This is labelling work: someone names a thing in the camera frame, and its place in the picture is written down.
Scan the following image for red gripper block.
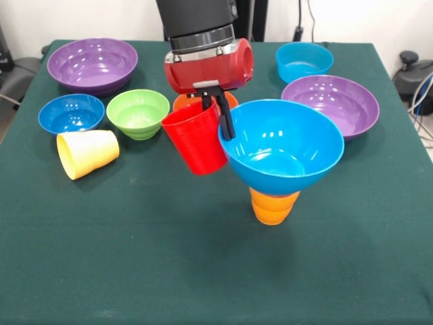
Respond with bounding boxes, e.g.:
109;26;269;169
164;37;254;140

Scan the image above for red plastic cup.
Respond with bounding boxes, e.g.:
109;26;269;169
160;100;229;176

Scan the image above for large light blue bowl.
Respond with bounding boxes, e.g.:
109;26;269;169
217;99;346;196

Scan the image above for orange plastic cup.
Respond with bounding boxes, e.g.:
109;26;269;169
248;186;301;226

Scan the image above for purple plastic bowl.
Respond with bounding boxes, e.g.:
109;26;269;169
46;37;139;98
281;74;381;142

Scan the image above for yellow plastic cup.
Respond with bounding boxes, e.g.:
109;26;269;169
55;129;120;181

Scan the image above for orange-red plastic bowl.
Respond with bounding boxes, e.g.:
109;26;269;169
173;91;240;112

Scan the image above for green plastic bowl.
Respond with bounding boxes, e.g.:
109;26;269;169
106;89;171;141

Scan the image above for small light blue bowl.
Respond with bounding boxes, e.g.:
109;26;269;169
275;41;335;85

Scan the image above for dark blue plastic bowl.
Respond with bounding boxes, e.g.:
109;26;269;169
37;93;106;136

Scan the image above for dark green tablecloth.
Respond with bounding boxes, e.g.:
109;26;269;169
0;39;433;325

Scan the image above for black office chair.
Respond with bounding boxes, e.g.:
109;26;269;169
0;23;50;102

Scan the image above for black hanging cable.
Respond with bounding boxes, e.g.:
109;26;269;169
293;0;304;42

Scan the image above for tangle of floor cables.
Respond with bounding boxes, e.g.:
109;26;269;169
407;72;433;143

